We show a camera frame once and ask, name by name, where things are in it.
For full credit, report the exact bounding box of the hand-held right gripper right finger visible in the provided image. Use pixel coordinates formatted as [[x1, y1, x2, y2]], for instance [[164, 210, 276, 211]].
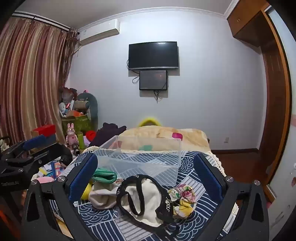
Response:
[[193, 152, 270, 241]]

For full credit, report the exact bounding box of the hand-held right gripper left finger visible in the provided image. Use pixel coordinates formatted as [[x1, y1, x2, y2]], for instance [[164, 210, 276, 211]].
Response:
[[21, 152, 99, 241]]

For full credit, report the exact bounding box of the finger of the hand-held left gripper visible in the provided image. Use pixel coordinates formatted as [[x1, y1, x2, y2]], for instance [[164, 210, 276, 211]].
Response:
[[0, 134, 48, 161], [0, 142, 73, 174]]

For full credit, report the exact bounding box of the green knit cloth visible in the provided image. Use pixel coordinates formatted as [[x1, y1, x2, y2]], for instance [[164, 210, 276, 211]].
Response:
[[92, 168, 117, 185]]

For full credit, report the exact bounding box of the white sock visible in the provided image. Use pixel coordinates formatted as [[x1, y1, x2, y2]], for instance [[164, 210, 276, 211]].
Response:
[[88, 182, 121, 210]]

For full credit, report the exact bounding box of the floral fabric scrunchie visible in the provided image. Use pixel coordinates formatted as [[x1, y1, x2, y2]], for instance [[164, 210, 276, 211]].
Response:
[[167, 184, 197, 218]]

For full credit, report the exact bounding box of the black lace underwear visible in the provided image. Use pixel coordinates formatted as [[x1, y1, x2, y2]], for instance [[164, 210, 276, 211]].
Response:
[[116, 174, 181, 232]]

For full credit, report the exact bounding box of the cream cloth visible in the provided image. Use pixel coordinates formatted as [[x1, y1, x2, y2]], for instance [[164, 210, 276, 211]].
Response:
[[120, 179, 167, 227]]

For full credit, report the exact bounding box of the clear plastic storage box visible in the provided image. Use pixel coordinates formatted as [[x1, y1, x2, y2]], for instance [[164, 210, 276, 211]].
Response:
[[92, 135, 182, 187]]

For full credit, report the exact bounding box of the yellow soft item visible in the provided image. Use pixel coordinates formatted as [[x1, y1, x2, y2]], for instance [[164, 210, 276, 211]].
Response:
[[81, 183, 93, 201]]

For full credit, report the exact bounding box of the red box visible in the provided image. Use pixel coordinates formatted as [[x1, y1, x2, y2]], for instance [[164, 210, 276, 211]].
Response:
[[32, 124, 56, 136]]

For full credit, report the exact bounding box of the pile of colourful small packets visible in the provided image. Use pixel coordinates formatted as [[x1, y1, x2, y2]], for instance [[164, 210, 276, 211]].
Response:
[[37, 159, 68, 179]]

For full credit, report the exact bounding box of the pink bunny toy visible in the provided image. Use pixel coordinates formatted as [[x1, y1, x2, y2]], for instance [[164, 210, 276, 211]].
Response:
[[66, 123, 79, 147]]

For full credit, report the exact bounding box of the green gift bag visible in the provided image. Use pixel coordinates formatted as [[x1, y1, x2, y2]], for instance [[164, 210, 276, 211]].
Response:
[[61, 114, 93, 140]]

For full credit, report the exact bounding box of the blue patterned tablecloth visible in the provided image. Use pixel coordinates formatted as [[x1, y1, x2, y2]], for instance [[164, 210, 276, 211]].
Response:
[[48, 149, 237, 241]]

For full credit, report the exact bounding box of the dark purple garment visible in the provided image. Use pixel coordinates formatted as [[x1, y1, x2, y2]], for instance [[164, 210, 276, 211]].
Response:
[[89, 122, 127, 148]]

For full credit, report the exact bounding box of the pile of household clutter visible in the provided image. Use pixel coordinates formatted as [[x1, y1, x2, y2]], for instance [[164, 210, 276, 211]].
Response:
[[58, 87, 92, 118]]

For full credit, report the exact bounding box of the beige fleece blanket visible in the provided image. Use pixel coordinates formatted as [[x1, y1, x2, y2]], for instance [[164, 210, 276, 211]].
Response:
[[116, 126, 210, 153]]

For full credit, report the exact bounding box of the striped brown curtain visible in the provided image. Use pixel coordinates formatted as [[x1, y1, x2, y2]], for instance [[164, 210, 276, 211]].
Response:
[[0, 16, 78, 144]]

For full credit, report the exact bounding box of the grey-green pillow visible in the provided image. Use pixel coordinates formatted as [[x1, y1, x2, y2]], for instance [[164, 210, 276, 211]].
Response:
[[77, 93, 99, 133]]

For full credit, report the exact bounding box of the yellow hat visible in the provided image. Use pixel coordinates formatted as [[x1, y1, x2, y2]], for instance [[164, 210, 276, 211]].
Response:
[[138, 118, 162, 128]]

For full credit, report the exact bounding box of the white air conditioner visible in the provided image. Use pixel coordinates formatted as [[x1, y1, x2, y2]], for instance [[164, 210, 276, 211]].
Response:
[[78, 19, 121, 46]]

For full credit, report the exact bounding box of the wooden overhead cabinet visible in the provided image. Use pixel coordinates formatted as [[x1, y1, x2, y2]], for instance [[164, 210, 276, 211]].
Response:
[[227, 0, 271, 47]]

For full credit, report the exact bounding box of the wooden door frame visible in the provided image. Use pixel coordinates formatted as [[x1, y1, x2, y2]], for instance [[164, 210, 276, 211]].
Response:
[[260, 9, 293, 202]]

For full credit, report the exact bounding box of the small black wall monitor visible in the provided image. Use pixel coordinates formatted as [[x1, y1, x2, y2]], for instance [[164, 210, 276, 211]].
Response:
[[139, 70, 168, 91]]

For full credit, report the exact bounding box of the curtain rail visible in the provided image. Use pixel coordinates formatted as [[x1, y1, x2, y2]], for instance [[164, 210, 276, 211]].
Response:
[[11, 13, 71, 31]]

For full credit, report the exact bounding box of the black wall television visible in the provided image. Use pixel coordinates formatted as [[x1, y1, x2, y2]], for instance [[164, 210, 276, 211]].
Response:
[[128, 42, 180, 70]]

